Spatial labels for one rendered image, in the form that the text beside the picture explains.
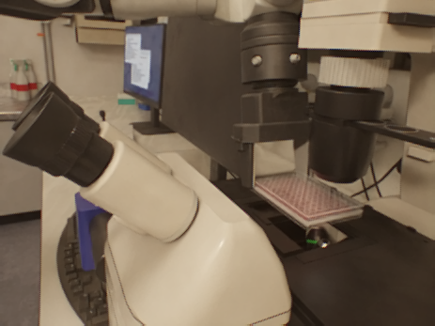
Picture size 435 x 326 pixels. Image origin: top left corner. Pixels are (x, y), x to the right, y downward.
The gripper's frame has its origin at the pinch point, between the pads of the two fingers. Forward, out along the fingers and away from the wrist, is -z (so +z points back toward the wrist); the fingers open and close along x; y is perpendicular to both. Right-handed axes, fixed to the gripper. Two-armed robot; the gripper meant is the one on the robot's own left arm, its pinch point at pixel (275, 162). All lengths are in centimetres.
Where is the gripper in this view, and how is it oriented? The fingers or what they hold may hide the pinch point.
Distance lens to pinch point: 48.0
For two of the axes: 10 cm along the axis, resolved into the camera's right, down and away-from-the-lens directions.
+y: -4.3, -0.8, 9.0
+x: 9.0, -0.9, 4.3
